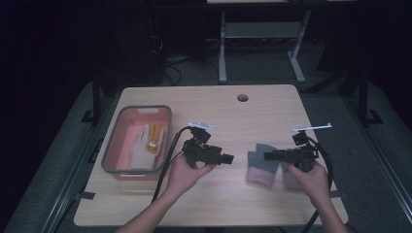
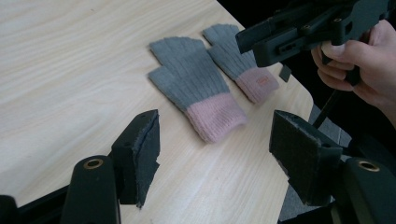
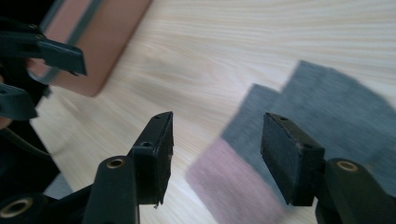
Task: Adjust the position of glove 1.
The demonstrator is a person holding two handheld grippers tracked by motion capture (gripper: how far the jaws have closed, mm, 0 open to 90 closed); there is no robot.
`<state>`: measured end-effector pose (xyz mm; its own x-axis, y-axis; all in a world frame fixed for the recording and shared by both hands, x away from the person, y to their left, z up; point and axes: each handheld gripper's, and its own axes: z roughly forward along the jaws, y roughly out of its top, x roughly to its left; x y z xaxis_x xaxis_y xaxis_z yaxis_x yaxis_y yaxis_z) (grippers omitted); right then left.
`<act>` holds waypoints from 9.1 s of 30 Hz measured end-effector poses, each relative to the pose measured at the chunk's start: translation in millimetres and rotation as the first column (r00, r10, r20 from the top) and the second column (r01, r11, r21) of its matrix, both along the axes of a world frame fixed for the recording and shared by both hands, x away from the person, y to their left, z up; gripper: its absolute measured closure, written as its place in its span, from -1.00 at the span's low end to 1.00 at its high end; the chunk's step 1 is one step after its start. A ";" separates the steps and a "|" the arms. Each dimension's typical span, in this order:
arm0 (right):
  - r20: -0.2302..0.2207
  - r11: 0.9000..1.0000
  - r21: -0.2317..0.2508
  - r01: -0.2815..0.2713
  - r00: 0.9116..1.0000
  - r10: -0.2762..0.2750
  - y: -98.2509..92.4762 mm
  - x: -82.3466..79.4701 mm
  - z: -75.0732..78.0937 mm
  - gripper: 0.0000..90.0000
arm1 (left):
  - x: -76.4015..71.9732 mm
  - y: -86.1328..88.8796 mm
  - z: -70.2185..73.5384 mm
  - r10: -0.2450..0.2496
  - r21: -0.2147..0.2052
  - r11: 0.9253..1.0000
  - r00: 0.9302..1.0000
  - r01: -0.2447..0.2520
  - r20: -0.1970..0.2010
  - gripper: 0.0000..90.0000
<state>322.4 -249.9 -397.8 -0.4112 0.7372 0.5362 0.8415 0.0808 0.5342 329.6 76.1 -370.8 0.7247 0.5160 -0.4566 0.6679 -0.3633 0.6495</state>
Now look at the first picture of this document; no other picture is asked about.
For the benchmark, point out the person's right hand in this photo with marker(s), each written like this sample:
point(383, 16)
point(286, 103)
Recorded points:
point(314, 184)

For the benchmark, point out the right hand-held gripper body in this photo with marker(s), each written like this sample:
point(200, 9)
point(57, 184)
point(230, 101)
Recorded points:
point(301, 155)

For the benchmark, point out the person's left hand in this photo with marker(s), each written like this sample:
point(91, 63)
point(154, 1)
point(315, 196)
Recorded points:
point(184, 178)

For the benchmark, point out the white metal desk frame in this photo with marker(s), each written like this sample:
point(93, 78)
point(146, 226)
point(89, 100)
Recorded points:
point(259, 29)

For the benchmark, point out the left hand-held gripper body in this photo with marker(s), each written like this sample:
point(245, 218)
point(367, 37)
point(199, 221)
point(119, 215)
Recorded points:
point(200, 152)

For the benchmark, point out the grey aluminium rail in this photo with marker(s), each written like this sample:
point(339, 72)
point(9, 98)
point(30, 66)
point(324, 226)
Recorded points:
point(74, 168)
point(382, 161)

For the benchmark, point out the grey table edge bracket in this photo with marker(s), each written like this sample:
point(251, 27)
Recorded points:
point(340, 195)
point(85, 195)

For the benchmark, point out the black metal stand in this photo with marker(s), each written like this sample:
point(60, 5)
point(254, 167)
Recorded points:
point(96, 100)
point(363, 97)

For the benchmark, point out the beige knit glove animal face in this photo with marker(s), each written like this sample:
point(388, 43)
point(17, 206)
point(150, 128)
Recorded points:
point(154, 142)

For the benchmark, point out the pink plastic basin grey rim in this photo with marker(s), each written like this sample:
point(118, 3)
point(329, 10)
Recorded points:
point(126, 139)

